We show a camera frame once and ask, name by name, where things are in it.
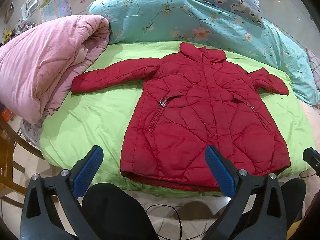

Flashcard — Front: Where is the pink folded quilt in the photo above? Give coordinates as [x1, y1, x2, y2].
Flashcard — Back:
[1, 15, 110, 125]

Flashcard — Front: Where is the teal floral duvet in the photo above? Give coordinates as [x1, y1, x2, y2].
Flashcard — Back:
[87, 0, 319, 105]

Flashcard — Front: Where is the wall calendar poster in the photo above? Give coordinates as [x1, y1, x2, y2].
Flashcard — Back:
[40, 0, 72, 23]

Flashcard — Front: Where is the black cable on floor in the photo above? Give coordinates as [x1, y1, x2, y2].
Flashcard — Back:
[145, 204, 183, 240]

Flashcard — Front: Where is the wooden chair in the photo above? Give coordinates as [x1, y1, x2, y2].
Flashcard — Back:
[1, 105, 44, 208]

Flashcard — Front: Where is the red quilted puffer jacket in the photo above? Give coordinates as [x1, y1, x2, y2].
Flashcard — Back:
[71, 43, 290, 191]

